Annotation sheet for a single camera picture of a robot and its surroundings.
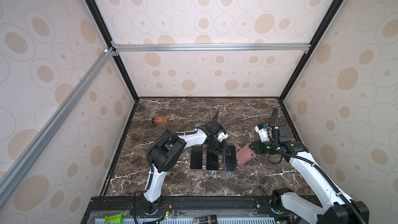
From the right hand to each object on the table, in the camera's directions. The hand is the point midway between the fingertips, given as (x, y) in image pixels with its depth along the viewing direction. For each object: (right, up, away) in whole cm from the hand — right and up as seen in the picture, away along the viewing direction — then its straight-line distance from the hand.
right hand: (252, 145), depth 81 cm
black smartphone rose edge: (-3, -6, +4) cm, 8 cm away
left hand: (-9, -5, +3) cm, 11 cm away
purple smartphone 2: (-21, -10, +6) cm, 24 cm away
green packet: (-65, -30, -12) cm, 73 cm away
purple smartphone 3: (-11, -11, +3) cm, 16 cm away
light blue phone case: (-29, +9, +23) cm, 38 cm away
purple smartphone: (-29, -8, +6) cm, 31 cm away
